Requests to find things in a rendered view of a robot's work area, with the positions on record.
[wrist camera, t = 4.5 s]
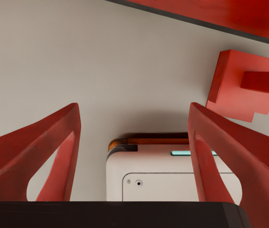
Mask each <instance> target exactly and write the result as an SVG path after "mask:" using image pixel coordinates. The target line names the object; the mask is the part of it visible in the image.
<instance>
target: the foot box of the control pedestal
mask: <svg viewBox="0 0 269 228"><path fill-rule="evenodd" d="M245 71H269V58H267V57H262V56H258V55H254V54H250V53H245V52H240V51H236V50H232V49H230V50H225V51H221V52H220V54H219V58H218V61H217V65H216V69H215V72H214V76H213V80H212V84H211V88H210V91H209V95H208V100H207V103H206V108H208V109H210V110H211V111H213V112H215V113H217V114H219V115H221V116H223V117H228V118H232V119H237V120H241V121H246V122H250V123H251V122H252V120H253V116H254V113H259V114H265V115H268V113H269V93H263V92H257V91H252V90H247V89H243V88H240V86H241V82H242V79H243V75H244V72H245Z"/></svg>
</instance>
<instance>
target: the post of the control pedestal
mask: <svg viewBox="0 0 269 228"><path fill-rule="evenodd" d="M240 88H243V89H247V90H252V91H257V92H263V93H269V71H245V72H244V75H243V79H242V82H241V86H240Z"/></svg>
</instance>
